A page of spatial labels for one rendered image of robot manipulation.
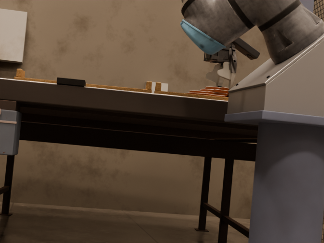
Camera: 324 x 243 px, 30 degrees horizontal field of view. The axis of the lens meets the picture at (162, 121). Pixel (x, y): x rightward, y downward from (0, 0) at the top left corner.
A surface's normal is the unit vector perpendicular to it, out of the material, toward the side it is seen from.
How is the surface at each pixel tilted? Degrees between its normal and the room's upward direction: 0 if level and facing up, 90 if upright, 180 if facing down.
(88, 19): 90
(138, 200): 90
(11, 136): 90
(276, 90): 90
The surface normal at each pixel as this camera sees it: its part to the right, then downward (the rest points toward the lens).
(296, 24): -0.06, -0.21
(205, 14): -0.41, -0.07
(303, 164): 0.12, -0.03
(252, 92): -0.98, -0.10
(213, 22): -0.28, 0.15
